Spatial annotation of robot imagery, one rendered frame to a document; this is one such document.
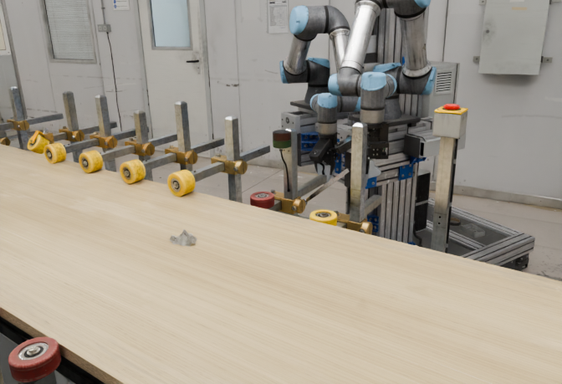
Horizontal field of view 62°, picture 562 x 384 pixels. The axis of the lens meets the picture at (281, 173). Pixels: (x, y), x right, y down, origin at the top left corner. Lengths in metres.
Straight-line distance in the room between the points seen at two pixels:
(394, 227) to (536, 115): 1.88
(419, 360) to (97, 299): 0.65
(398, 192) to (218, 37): 3.01
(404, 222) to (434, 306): 1.63
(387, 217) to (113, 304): 1.73
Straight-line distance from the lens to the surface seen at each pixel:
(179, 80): 5.36
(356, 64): 1.64
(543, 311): 1.07
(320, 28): 2.08
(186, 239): 1.25
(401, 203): 2.55
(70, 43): 6.63
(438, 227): 1.40
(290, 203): 1.59
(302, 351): 0.87
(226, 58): 4.93
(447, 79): 2.52
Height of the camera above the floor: 1.45
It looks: 18 degrees down
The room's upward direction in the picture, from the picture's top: 1 degrees counter-clockwise
